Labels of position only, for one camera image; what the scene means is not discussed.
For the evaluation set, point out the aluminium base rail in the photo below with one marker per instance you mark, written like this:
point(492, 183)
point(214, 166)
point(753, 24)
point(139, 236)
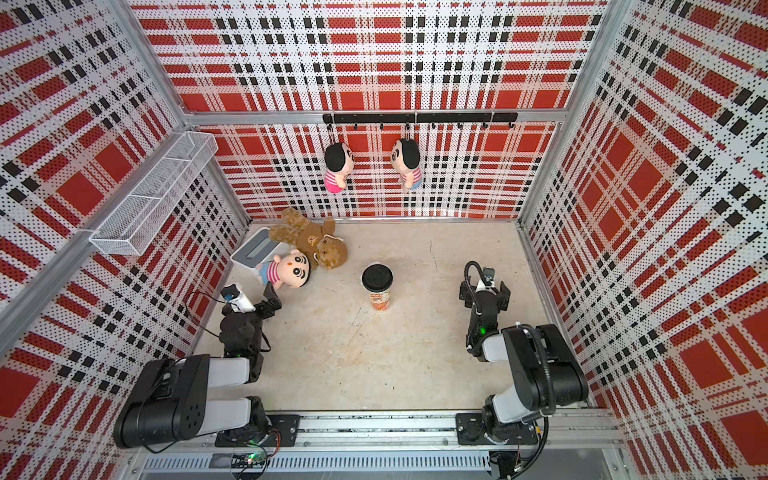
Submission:
point(582, 443)

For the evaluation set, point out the blue hanging plush doll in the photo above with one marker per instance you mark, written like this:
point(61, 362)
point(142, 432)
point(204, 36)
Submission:
point(406, 160)

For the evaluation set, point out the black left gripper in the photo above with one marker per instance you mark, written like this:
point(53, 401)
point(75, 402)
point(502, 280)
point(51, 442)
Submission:
point(269, 311)

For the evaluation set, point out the striped shirt boy plush doll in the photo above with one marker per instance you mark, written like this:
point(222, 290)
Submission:
point(293, 270)

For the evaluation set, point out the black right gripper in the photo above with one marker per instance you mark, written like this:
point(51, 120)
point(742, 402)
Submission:
point(468, 293)

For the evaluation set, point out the green circuit board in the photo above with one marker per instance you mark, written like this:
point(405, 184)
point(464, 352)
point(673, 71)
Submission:
point(248, 461)

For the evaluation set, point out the printed paper milk tea cup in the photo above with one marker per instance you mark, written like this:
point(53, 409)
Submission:
point(379, 299)

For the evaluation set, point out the brown capybara plush toy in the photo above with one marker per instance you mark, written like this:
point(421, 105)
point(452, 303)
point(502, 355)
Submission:
point(318, 242)

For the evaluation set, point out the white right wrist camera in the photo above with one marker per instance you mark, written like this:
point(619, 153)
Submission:
point(487, 277)

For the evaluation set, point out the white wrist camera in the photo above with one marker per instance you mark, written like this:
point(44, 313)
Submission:
point(487, 277)
point(236, 300)

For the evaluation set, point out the black plastic cup lid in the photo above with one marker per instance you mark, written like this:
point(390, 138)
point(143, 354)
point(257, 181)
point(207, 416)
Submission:
point(377, 278)

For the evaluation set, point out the white wire mesh shelf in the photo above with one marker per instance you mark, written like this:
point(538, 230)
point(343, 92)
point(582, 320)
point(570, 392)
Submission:
point(138, 217)

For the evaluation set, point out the black wall hook rail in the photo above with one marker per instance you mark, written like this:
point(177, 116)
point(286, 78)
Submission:
point(482, 118)

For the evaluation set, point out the pink hanging plush doll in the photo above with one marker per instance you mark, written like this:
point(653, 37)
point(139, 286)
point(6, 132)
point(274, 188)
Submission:
point(339, 164)

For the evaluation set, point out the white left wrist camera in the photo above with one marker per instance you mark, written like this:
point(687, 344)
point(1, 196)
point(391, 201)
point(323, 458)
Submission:
point(236, 300)

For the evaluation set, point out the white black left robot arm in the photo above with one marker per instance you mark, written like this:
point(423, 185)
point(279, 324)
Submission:
point(170, 401)

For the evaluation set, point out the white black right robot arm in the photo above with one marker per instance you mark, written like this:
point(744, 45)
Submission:
point(544, 372)

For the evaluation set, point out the white grey tissue box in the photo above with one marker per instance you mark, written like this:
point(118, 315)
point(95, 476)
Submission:
point(257, 249)

